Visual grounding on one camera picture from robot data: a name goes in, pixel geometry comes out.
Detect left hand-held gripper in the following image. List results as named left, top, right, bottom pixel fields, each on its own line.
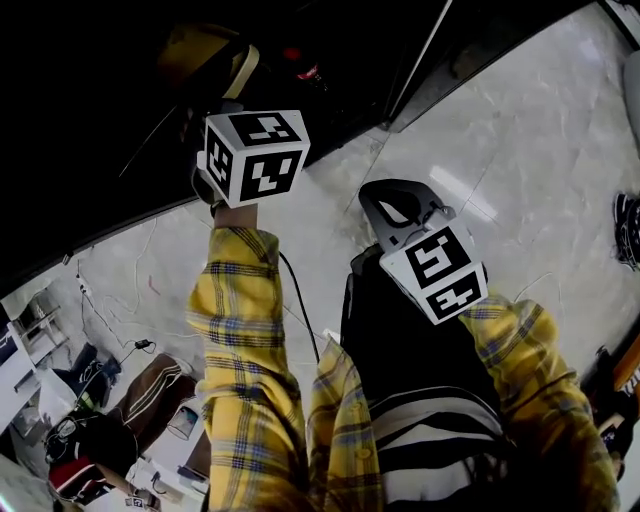
left=192, top=99, right=313, bottom=209

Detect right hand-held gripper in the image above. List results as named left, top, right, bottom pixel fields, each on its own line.
left=358, top=178, right=490, bottom=327

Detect cream plastic tray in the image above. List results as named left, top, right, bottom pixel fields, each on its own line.
left=157, top=23, right=262, bottom=101

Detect person's left forearm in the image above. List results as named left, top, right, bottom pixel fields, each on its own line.
left=185, top=202, right=312, bottom=512

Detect person's right forearm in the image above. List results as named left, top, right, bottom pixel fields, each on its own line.
left=458, top=293, right=622, bottom=512

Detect dark soda bottle red label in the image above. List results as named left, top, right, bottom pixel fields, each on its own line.
left=281, top=46, right=332, bottom=94

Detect person's black trousers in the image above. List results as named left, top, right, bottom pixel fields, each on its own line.
left=339, top=243, right=501, bottom=406

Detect black white sneaker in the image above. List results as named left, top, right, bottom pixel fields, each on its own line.
left=613, top=191, right=640, bottom=272

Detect person's striped shirt torso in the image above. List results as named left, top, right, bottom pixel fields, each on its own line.
left=306, top=335, right=509, bottom=512

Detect wooden shelf unit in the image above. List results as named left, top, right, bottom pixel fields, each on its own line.
left=582, top=334, right=640, bottom=451

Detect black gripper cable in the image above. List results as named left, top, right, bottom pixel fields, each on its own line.
left=276, top=249, right=322, bottom=365

